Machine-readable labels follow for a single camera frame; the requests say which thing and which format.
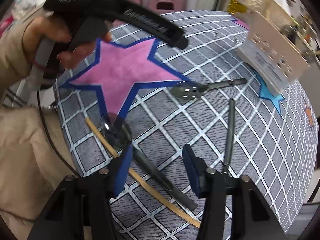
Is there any plain wooden chopstick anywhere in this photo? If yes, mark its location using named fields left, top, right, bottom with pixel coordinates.
left=85, top=118, right=200, bottom=228

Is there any dark-handled steel spoon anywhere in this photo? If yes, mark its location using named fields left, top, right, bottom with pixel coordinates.
left=170, top=78, right=247, bottom=100
left=100, top=113, right=198, bottom=211

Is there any dark-handled steel utensil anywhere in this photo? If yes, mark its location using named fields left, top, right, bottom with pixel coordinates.
left=223, top=99, right=235, bottom=174

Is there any person's left hand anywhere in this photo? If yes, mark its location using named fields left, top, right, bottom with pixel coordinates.
left=22, top=0, right=126, bottom=69

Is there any beige jacket sleeve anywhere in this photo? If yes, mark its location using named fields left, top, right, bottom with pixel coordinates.
left=1, top=7, right=75, bottom=221

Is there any grey checked star tablecloth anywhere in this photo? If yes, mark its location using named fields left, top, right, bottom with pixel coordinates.
left=54, top=10, right=318, bottom=239

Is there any beige utensil holder basket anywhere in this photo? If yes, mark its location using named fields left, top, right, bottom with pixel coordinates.
left=237, top=12, right=310, bottom=96

